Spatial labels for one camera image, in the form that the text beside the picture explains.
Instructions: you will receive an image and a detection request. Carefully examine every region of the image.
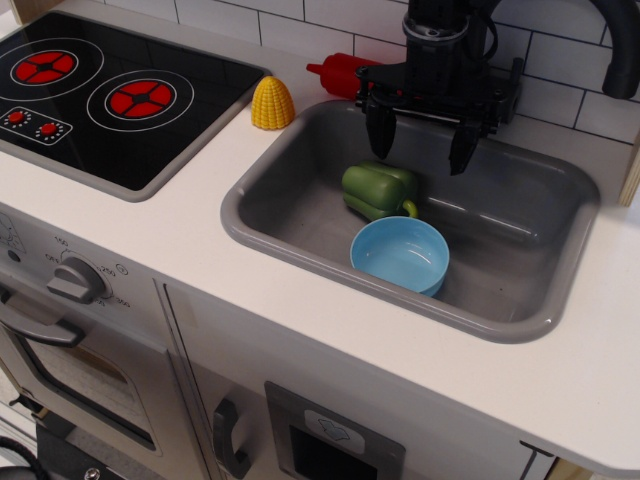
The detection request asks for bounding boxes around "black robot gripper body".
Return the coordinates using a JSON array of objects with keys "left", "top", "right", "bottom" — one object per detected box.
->
[{"left": 356, "top": 19, "right": 502, "bottom": 134}]

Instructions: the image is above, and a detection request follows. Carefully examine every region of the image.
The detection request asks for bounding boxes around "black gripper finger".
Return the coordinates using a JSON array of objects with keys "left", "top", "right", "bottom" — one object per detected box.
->
[
  {"left": 365, "top": 103, "right": 396, "bottom": 159},
  {"left": 449, "top": 126, "right": 479, "bottom": 176}
]

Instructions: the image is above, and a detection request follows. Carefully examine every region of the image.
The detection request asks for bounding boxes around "yellow toy corn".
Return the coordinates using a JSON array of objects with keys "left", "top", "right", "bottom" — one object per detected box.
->
[{"left": 251, "top": 76, "right": 296, "bottom": 130}]

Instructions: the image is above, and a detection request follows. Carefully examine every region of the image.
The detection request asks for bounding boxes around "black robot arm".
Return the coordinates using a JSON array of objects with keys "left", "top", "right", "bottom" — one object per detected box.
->
[{"left": 356, "top": 1, "right": 499, "bottom": 175}]

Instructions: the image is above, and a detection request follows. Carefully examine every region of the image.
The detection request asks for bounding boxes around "grey sink basin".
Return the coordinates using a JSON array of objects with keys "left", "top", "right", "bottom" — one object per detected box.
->
[{"left": 221, "top": 101, "right": 600, "bottom": 343}]

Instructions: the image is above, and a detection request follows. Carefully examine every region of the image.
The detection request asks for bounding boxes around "light blue bowl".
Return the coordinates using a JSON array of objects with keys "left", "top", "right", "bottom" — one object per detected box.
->
[{"left": 350, "top": 216, "right": 450, "bottom": 297}]

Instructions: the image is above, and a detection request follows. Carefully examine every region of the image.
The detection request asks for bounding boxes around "red ketchup bottle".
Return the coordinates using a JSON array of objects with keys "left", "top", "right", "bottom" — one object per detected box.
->
[{"left": 306, "top": 53, "right": 380, "bottom": 100}]

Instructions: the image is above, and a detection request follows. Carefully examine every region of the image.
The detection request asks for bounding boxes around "green toy bell pepper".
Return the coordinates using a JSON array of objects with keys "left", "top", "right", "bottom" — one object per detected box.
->
[{"left": 342, "top": 161, "right": 419, "bottom": 221}]

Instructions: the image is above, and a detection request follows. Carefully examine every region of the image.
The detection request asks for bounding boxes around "black faucet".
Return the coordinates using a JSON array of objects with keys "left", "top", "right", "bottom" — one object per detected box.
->
[{"left": 479, "top": 0, "right": 640, "bottom": 126}]

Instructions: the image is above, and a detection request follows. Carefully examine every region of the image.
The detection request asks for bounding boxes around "black toy stovetop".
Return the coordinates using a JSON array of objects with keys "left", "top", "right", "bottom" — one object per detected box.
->
[{"left": 1, "top": 12, "right": 266, "bottom": 202}]

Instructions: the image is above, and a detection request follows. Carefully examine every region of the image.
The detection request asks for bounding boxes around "grey dispenser panel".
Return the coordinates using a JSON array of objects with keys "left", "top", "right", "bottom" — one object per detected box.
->
[{"left": 264, "top": 381, "right": 406, "bottom": 480}]

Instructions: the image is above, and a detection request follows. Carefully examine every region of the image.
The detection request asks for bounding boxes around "grey oven knob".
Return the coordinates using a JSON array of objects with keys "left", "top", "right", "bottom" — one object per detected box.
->
[{"left": 47, "top": 256, "right": 106, "bottom": 305}]

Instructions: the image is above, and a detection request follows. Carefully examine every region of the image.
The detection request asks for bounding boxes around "toy oven door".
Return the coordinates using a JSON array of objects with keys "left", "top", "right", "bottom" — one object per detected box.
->
[{"left": 0, "top": 277, "right": 201, "bottom": 480}]

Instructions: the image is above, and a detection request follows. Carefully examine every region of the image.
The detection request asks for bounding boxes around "grey cabinet door handle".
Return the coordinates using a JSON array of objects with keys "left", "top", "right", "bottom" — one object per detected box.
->
[{"left": 212, "top": 398, "right": 251, "bottom": 479}]

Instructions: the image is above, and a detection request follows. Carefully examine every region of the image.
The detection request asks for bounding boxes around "grey oven door handle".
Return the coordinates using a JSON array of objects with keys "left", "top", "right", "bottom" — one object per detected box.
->
[{"left": 1, "top": 286, "right": 85, "bottom": 348}]

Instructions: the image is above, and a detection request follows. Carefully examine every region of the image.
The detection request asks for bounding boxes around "black cable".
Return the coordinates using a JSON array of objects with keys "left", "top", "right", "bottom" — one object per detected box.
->
[{"left": 0, "top": 435, "right": 51, "bottom": 480}]

